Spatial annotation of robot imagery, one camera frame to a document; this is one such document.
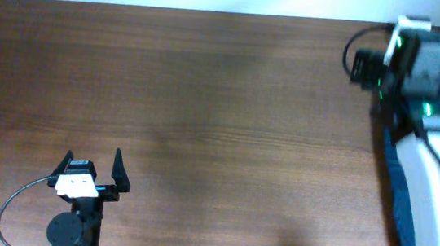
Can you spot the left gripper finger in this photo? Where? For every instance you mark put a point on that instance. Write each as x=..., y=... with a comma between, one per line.
x=119, y=175
x=62, y=166

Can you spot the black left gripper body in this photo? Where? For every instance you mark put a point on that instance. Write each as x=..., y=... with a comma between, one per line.
x=105, y=191

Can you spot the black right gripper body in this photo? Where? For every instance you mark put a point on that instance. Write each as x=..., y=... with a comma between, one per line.
x=367, y=67

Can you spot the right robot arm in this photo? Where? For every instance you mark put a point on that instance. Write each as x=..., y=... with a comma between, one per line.
x=405, y=84

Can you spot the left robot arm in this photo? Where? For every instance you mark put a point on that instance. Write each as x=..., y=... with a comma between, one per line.
x=81, y=225

